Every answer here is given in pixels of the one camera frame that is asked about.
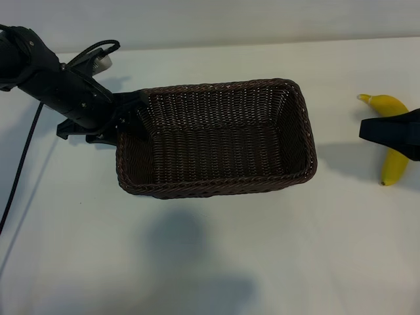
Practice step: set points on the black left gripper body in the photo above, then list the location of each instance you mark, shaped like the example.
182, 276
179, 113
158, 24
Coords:
75, 98

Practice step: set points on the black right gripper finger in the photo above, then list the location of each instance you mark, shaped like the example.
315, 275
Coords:
390, 133

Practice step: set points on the yellow banana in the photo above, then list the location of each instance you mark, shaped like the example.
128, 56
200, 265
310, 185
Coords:
387, 105

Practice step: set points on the dark brown wicker basket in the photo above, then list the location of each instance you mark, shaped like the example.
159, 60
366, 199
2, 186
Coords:
216, 141

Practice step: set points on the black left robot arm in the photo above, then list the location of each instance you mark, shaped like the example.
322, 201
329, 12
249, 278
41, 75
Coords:
19, 55

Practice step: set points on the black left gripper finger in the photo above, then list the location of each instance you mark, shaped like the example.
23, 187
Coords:
134, 123
131, 97

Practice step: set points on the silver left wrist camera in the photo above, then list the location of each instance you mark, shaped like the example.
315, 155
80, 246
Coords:
102, 63

